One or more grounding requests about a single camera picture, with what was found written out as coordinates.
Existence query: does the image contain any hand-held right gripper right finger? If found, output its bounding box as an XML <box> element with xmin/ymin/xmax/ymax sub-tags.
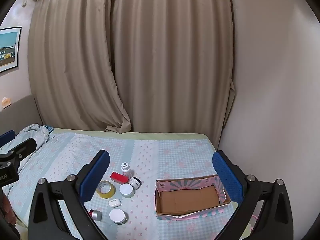
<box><xmin>212</xmin><ymin>150</ymin><xmax>293</xmax><ymax>240</ymax></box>

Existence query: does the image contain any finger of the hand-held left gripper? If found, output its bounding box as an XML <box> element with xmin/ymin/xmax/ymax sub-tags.
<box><xmin>0</xmin><ymin>137</ymin><xmax>38</xmax><ymax>161</ymax></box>
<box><xmin>0</xmin><ymin>129</ymin><xmax>16</xmax><ymax>143</ymax></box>

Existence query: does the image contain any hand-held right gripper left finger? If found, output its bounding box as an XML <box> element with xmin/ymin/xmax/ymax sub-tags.
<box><xmin>28</xmin><ymin>149</ymin><xmax>110</xmax><ymax>240</ymax></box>

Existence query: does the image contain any clear tape roll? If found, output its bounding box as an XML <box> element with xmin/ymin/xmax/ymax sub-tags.
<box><xmin>96</xmin><ymin>180</ymin><xmax>115</xmax><ymax>197</ymax></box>

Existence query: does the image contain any red box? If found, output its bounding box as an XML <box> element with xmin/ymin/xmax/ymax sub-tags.
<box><xmin>110</xmin><ymin>172</ymin><xmax>129</xmax><ymax>183</ymax></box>

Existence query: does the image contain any white pill bottle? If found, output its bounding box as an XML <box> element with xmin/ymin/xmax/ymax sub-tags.
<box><xmin>121</xmin><ymin>162</ymin><xmax>131</xmax><ymax>178</ymax></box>

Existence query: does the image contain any white round jar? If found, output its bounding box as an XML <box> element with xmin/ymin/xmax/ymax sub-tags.
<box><xmin>119</xmin><ymin>183</ymin><xmax>135</xmax><ymax>198</ymax></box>
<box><xmin>109</xmin><ymin>209</ymin><xmax>126</xmax><ymax>225</ymax></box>

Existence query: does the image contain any white jar black lid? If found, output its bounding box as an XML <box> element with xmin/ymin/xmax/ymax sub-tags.
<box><xmin>128</xmin><ymin>177</ymin><xmax>142</xmax><ymax>189</ymax></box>

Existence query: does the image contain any cardboard box with pink lining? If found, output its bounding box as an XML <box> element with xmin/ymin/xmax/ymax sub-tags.
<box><xmin>155</xmin><ymin>174</ymin><xmax>232</xmax><ymax>218</ymax></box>

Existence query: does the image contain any small silver jar red lid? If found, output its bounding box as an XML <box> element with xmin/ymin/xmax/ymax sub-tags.
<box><xmin>89</xmin><ymin>209</ymin><xmax>103</xmax><ymax>221</ymax></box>

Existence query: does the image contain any person's left hand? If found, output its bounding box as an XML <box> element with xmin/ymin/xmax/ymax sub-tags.
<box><xmin>0</xmin><ymin>194</ymin><xmax>16</xmax><ymax>227</ymax></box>

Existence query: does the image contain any crumpled light blue quilt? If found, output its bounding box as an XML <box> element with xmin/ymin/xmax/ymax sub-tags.
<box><xmin>0</xmin><ymin>123</ymin><xmax>56</xmax><ymax>178</ymax></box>

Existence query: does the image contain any grey upholstered headboard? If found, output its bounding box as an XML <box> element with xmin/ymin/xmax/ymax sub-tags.
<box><xmin>0</xmin><ymin>94</ymin><xmax>45</xmax><ymax>140</ymax></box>

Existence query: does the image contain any pink object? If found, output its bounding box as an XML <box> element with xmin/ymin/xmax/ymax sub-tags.
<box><xmin>247</xmin><ymin>214</ymin><xmax>258</xmax><ymax>233</ymax></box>

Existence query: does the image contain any blue checked printed bedsheet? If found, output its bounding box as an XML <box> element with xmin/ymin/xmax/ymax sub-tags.
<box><xmin>0</xmin><ymin>130</ymin><xmax>240</xmax><ymax>240</ymax></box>

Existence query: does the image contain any beige curtain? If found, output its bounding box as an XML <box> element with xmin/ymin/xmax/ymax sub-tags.
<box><xmin>110</xmin><ymin>0</ymin><xmax>236</xmax><ymax>150</ymax></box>
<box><xmin>28</xmin><ymin>0</ymin><xmax>132</xmax><ymax>133</ymax></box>

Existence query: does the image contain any framed wall poster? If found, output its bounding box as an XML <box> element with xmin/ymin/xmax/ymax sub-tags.
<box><xmin>0</xmin><ymin>27</ymin><xmax>22</xmax><ymax>73</ymax></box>

